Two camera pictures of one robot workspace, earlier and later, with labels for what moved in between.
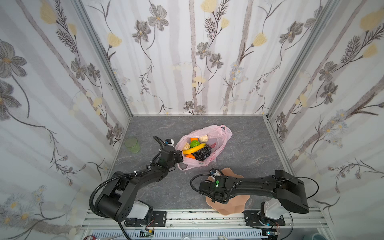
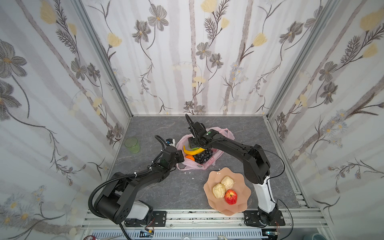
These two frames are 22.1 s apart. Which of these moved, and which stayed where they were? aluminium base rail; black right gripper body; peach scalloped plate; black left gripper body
Moved: black right gripper body
Stayed: peach scalloped plate; black left gripper body; aluminium base rail
